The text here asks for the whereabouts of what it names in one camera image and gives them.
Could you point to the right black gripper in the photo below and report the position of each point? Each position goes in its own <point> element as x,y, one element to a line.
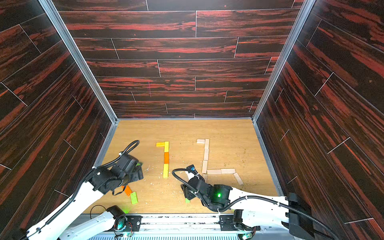
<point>188,190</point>

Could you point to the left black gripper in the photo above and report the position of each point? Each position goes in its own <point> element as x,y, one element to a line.
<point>138,173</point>

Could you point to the orange block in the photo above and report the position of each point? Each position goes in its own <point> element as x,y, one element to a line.
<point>127,190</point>
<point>166,158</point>

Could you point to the natural wood block body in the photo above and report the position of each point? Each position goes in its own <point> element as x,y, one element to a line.
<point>205,167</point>

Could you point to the natural wood block neck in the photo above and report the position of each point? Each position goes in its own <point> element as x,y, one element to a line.
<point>206,154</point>
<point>207,143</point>

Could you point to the natural wood block neck top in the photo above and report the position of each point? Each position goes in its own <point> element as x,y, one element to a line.
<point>207,143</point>

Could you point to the natural wood block diagonal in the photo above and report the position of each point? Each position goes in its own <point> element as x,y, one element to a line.
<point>214,172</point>

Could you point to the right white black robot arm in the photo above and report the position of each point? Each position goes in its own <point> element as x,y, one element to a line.
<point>252,211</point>

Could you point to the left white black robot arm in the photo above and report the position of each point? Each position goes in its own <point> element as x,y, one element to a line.
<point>98,182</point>

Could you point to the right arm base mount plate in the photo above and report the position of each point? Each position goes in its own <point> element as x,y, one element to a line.
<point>231,223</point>

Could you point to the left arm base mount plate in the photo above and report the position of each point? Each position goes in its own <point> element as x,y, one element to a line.
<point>131,223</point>

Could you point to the aluminium front rail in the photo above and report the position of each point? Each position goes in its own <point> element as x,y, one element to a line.
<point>173,227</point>

